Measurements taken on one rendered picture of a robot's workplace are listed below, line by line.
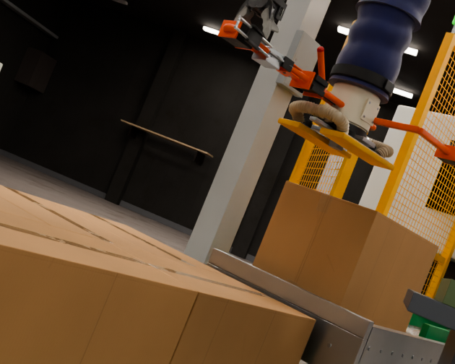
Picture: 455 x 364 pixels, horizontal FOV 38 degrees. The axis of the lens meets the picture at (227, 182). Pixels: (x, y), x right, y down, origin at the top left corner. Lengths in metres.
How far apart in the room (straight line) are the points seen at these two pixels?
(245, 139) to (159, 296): 1.98
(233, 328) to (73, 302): 0.56
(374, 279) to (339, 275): 0.17
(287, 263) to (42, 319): 1.20
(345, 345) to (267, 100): 1.67
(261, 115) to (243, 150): 0.21
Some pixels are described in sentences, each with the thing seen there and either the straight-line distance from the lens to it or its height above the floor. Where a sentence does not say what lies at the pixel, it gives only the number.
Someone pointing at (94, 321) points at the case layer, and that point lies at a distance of 1.49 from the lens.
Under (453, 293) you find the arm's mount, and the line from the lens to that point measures 1.47.
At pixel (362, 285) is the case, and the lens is 2.36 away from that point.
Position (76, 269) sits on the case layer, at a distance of 1.40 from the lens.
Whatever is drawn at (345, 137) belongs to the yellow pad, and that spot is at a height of 1.11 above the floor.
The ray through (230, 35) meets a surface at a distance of 1.88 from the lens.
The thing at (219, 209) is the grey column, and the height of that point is 0.75.
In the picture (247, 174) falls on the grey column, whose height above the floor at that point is 0.98.
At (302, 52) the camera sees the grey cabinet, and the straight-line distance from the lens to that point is 3.52.
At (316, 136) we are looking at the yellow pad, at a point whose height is 1.11.
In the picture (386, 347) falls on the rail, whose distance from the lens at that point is 2.31.
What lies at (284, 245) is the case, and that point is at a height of 0.72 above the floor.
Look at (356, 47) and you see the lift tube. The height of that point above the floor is 1.44.
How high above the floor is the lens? 0.76
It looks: 2 degrees up
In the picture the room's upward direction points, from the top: 22 degrees clockwise
